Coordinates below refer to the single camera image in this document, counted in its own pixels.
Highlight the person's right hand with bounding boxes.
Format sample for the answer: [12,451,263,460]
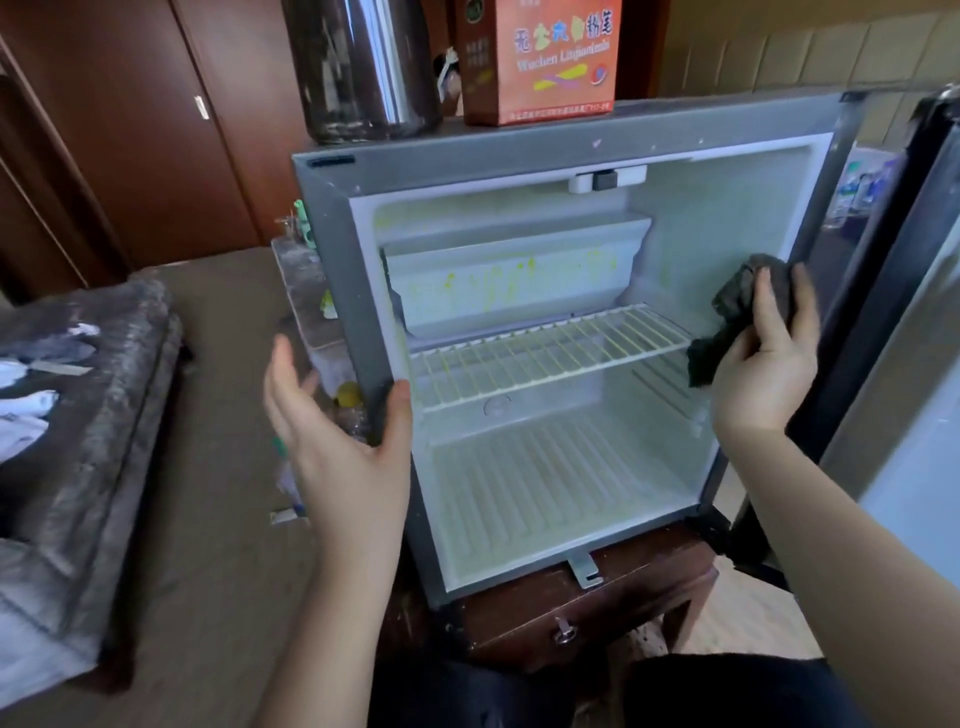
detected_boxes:
[711,262,822,459]

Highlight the person's left hand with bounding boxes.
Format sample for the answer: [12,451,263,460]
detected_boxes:
[262,333,414,579]

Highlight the orange soda bottle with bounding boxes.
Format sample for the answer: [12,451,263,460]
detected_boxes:
[333,382,369,437]

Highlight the dark grey cloth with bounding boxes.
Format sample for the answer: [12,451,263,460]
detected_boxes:
[687,253,797,389]

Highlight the fridge door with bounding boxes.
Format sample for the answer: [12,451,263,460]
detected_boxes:
[727,87,960,594]

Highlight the white wire shelf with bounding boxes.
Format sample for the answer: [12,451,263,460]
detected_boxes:
[405,303,695,414]

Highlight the grey mini fridge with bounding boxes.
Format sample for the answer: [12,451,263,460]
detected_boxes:
[292,93,869,609]

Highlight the dark glass spray bottle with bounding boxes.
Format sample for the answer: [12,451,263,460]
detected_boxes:
[280,0,444,144]

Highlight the person's right forearm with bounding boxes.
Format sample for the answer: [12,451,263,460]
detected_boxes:
[727,427,960,728]

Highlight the person's dark trousers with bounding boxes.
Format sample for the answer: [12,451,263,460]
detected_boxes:
[367,652,909,728]

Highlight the grey upholstered bench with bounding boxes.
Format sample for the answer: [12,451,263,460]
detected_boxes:
[270,225,362,399]

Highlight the small clear water bottle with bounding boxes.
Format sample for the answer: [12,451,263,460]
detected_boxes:
[834,162,872,227]
[864,150,902,219]

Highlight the green toy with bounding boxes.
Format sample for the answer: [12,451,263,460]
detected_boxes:
[292,199,320,252]

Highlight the grey velvet sofa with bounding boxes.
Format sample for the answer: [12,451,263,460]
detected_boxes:
[0,267,186,710]

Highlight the dark red wooden stand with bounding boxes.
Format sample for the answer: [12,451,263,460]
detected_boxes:
[382,517,722,677]

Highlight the small white garment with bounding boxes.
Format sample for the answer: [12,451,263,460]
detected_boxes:
[0,390,62,422]

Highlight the grey garment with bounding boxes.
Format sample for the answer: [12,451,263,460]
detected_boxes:
[0,322,104,369]

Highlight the beige padded headboard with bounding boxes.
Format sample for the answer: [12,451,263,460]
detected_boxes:
[660,12,960,152]

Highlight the orange cardboard chalk box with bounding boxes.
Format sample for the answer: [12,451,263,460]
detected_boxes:
[454,0,623,128]

